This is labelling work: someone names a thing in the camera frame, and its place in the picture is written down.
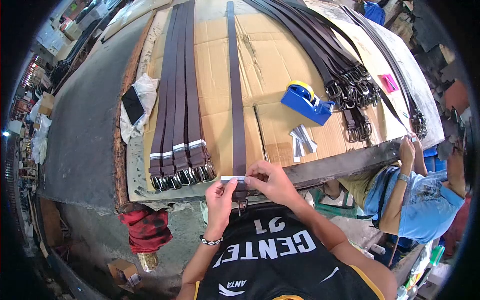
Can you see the person's left hand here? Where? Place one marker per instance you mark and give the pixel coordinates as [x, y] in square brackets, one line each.
[218, 204]

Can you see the person's right hand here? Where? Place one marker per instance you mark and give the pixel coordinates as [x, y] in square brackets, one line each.
[275, 185]

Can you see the person's right thumb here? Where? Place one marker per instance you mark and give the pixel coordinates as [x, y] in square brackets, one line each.
[255, 182]

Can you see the person's right index finger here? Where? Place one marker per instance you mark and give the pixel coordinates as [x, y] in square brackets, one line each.
[260, 167]

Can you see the person's left thumb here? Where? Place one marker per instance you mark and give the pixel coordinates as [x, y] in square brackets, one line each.
[231, 186]

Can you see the person's left fingers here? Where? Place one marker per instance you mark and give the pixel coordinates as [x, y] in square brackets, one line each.
[213, 186]

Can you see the silver label strip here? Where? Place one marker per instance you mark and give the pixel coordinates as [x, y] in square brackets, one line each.
[224, 179]

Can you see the brown leather belt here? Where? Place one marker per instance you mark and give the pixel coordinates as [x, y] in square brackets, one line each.
[237, 112]

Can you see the heap of silver labels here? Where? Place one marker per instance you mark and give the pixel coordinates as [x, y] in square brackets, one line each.
[302, 140]

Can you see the brown belt with silver label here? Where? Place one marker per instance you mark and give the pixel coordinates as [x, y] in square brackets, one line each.
[180, 123]
[170, 123]
[160, 123]
[192, 123]

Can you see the blue tape dispenser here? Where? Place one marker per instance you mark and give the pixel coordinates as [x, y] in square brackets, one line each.
[303, 107]

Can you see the red cloth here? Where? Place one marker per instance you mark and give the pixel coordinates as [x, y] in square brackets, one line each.
[148, 228]

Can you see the person's body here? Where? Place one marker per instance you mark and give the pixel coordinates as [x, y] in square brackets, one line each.
[277, 258]

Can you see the green plastic stool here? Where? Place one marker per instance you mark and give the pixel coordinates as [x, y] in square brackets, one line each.
[332, 206]

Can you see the yellow tape roll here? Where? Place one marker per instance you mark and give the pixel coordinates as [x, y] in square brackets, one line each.
[300, 84]

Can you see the yellowish cylindrical container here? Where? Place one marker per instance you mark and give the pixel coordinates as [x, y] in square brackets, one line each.
[148, 261]

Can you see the flattened cardboard sheet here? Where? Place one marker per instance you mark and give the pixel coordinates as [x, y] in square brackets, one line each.
[270, 56]

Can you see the black smartphone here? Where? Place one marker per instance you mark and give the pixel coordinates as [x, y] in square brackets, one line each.
[132, 105]

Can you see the white cloth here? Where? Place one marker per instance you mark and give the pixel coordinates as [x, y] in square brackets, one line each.
[146, 88]

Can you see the pile of dark brown belts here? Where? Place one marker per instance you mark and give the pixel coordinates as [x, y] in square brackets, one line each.
[330, 63]

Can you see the open cardboard box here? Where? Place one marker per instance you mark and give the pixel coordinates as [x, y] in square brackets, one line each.
[125, 275]

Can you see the pink flat packet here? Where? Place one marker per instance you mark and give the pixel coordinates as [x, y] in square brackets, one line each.
[390, 83]

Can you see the bundle of thin dark belts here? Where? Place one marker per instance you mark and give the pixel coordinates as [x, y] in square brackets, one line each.
[393, 67]

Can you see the small closed cardboard box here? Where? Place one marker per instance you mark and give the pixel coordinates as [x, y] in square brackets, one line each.
[46, 104]

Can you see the blue cloth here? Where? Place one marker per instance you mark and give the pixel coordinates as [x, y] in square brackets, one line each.
[375, 13]

